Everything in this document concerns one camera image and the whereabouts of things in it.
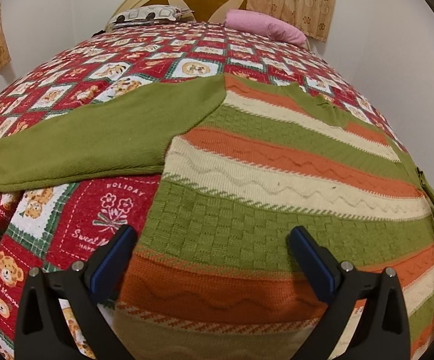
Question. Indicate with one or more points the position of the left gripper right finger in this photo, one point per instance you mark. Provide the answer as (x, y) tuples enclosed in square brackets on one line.
[(383, 331)]

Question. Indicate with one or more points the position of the pink pillow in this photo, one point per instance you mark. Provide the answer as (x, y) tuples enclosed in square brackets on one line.
[(263, 25)]

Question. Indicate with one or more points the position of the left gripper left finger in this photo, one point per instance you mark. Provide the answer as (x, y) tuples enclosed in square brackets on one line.
[(42, 331)]

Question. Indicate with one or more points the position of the car print pillow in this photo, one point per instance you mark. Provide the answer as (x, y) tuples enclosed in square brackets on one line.
[(149, 15)]

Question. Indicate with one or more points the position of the red patchwork teddy bedspread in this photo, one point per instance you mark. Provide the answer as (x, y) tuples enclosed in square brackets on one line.
[(100, 67)]

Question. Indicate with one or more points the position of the green orange striped knit sweater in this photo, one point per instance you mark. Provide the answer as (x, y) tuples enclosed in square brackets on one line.
[(213, 218)]

